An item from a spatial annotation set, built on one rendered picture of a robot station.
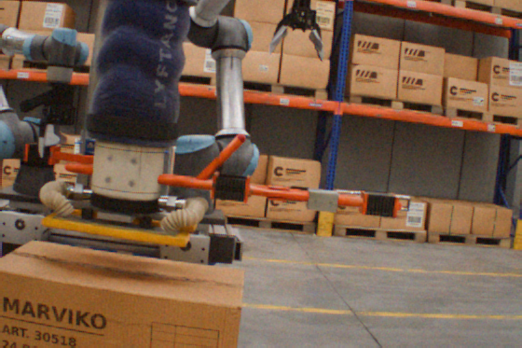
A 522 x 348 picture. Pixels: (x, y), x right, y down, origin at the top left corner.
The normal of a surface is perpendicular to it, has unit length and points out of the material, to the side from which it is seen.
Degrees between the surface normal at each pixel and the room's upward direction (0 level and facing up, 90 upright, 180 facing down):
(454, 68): 90
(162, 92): 75
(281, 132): 90
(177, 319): 90
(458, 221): 93
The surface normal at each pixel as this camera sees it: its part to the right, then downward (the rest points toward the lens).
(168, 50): 0.77, -0.22
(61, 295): 0.00, 0.05
